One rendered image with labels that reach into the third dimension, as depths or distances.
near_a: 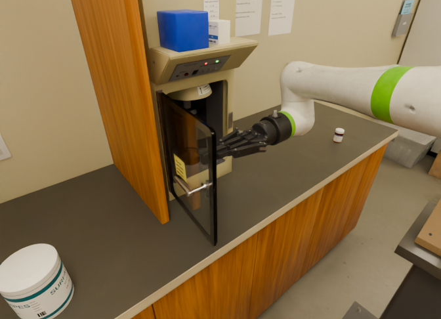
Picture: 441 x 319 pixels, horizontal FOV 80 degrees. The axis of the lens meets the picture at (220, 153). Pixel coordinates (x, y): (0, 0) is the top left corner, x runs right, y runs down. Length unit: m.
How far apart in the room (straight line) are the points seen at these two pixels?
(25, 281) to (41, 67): 0.73
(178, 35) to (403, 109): 0.52
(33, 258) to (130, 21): 0.61
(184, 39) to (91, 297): 0.73
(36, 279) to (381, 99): 0.84
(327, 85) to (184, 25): 0.39
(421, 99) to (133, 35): 0.60
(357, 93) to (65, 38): 0.99
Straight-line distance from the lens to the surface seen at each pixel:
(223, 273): 1.09
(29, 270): 0.82
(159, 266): 0.89
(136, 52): 0.71
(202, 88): 0.97
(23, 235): 1.15
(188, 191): 0.70
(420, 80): 0.59
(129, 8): 0.69
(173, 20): 0.73
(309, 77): 0.79
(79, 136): 1.30
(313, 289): 2.01
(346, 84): 0.69
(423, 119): 0.58
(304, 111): 0.87
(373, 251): 2.37
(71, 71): 1.21
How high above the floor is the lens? 1.66
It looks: 32 degrees down
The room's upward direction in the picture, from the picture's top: straight up
